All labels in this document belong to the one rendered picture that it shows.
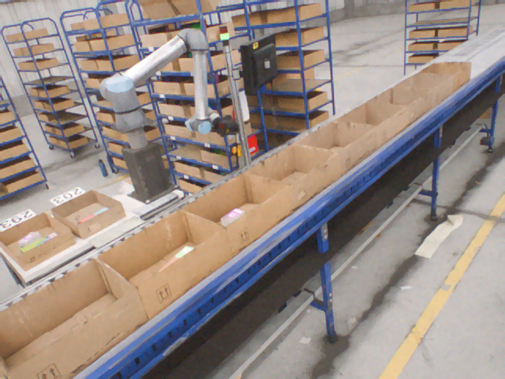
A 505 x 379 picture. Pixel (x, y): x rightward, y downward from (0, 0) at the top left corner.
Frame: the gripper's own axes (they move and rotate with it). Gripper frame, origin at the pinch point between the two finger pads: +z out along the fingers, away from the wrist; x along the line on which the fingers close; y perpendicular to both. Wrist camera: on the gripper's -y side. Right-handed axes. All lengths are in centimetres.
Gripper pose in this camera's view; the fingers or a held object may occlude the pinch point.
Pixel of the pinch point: (237, 135)
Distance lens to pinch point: 271.5
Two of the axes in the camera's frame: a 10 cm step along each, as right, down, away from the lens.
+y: -3.6, 7.3, 5.8
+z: 7.0, 6.2, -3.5
